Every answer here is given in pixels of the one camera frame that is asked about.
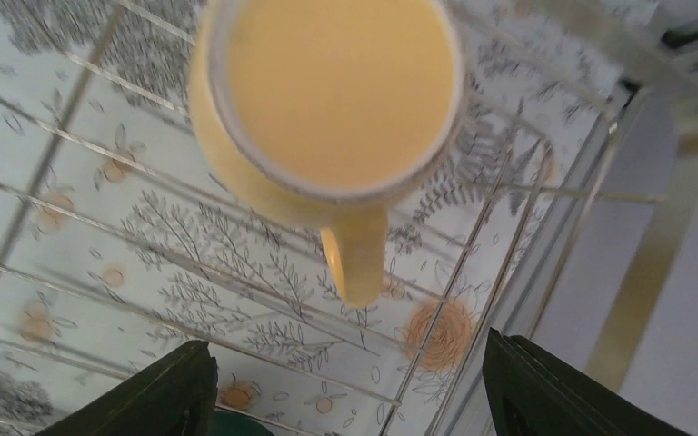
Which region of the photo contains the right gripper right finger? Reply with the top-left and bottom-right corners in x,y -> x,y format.
483,328 -> 687,436

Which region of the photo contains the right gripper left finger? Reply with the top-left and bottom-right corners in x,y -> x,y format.
38,340 -> 218,436

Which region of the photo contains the floral patterned table mat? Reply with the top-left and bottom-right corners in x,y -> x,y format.
0,0 -> 663,436

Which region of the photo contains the yellow white cup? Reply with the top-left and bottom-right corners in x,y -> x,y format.
188,1 -> 467,308

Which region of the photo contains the metal wire dish rack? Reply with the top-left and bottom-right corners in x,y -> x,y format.
0,1 -> 698,435

